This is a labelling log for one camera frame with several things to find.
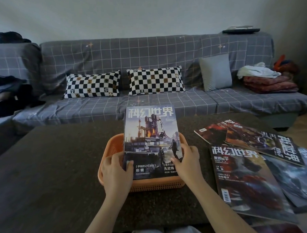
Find person's left hand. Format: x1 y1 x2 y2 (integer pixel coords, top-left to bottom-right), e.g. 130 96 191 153
100 150 135 201

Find person's right hand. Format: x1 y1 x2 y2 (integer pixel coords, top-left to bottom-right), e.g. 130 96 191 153
169 142 206 186

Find orange plastic basket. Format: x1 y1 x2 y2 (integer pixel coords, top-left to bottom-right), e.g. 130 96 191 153
97 129 188 195

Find dark red cover magazine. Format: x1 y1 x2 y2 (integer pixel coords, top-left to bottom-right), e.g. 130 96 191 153
193 118 243 147

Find black red glossy magazine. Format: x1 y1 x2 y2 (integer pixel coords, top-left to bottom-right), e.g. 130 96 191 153
205 144 302 225

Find dark mech cover magazine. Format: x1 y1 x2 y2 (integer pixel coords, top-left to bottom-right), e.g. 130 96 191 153
224 124 307 167

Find grey blue cover magazine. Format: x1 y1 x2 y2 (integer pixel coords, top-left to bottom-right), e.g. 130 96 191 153
260 146 307 214

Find person's left forearm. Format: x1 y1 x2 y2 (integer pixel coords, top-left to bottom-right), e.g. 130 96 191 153
83 193 130 233

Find person's right forearm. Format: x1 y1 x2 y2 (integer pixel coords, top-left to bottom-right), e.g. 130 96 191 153
186 177 273 233

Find dark speckled table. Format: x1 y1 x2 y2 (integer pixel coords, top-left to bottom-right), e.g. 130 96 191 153
0 102 307 233

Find black white checkered pillow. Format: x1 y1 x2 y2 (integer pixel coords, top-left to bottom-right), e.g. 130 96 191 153
126 63 187 99
64 67 122 102

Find plain grey cushion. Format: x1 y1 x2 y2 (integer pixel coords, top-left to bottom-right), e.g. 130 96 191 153
197 52 234 93

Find folded dark red blanket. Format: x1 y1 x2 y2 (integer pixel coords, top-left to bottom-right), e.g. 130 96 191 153
242 73 300 96

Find white crumpled cloth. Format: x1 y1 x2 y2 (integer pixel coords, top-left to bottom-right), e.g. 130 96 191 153
236 61 282 81

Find grey checked covered sofa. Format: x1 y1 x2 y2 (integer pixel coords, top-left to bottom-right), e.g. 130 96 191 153
0 21 307 178

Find heap of dark clothes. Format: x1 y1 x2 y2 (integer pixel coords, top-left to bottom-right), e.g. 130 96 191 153
0 75 47 122

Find orange red bag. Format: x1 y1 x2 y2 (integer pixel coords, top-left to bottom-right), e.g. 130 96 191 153
273 54 300 75

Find black flat tray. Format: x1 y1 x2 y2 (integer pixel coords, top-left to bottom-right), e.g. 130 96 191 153
222 26 261 36

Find pale booklet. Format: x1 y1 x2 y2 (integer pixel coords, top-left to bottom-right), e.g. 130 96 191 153
227 24 254 32

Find black crumpled garment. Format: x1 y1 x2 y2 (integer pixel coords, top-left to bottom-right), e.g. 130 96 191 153
0 31 32 45

